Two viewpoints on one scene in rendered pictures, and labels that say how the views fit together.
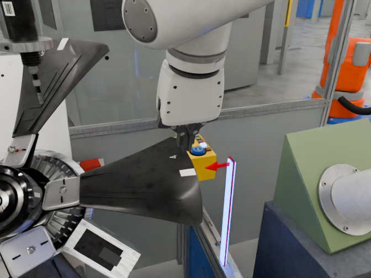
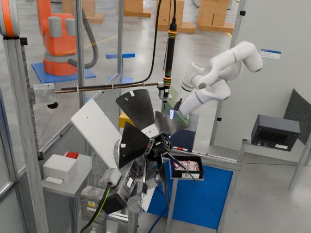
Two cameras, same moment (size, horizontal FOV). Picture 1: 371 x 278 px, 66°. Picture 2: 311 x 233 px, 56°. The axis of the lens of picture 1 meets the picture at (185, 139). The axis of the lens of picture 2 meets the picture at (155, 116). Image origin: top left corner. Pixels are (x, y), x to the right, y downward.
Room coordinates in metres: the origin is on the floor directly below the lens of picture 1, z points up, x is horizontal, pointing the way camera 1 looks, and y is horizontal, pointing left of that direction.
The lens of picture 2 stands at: (-0.22, 1.54, 2.17)
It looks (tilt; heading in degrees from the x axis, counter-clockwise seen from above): 30 degrees down; 298
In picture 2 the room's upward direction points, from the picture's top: 5 degrees clockwise
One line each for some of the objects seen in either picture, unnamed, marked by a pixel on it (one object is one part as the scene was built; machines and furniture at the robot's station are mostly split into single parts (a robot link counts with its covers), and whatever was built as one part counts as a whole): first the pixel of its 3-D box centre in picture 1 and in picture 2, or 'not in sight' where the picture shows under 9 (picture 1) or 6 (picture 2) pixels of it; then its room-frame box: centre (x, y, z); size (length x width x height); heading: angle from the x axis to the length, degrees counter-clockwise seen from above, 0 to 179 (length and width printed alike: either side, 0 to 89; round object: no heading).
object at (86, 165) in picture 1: (90, 165); (71, 156); (1.01, 0.40, 0.87); 0.08 x 0.08 x 0.02; 25
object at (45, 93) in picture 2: not in sight; (43, 93); (0.81, 0.73, 1.54); 0.10 x 0.07 x 0.08; 52
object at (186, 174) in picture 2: not in sight; (186, 167); (0.33, -0.01, 0.85); 0.22 x 0.17 x 0.07; 33
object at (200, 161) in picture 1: (192, 158); (131, 121); (0.82, -0.03, 1.02); 0.16 x 0.10 x 0.11; 17
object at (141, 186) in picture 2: not in sight; (142, 189); (0.34, 0.56, 1.08); 0.07 x 0.04 x 0.06; 118
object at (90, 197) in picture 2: not in sight; (94, 205); (0.68, 0.54, 0.73); 0.15 x 0.09 x 0.22; 17
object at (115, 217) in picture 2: not in sight; (116, 217); (0.60, 0.42, 0.56); 0.19 x 0.04 x 0.04; 17
